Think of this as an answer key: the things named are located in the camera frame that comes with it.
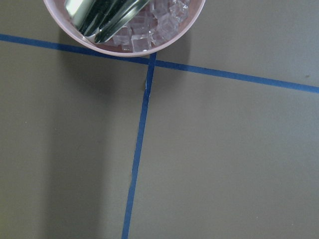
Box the pink bowl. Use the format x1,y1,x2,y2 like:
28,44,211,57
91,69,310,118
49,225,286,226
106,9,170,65
43,0,205,57

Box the metal ice scoop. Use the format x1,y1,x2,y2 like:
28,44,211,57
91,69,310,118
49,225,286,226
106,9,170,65
64,0,149,44

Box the clear ice cubes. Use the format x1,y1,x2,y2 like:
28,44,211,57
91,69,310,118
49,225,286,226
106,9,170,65
106,0,190,52

